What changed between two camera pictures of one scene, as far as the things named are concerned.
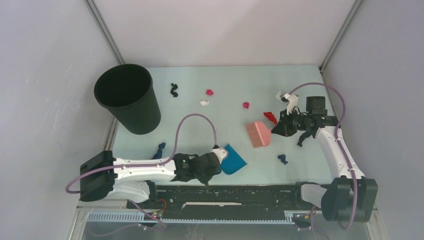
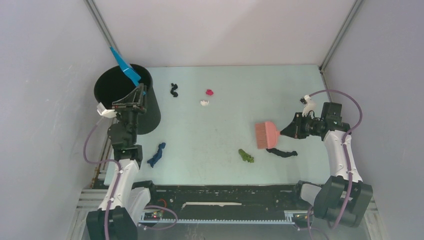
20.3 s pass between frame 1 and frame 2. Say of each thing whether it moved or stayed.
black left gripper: moved
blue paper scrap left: stayed
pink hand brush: moved
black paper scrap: stayed
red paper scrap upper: stayed
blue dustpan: moved
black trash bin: stayed
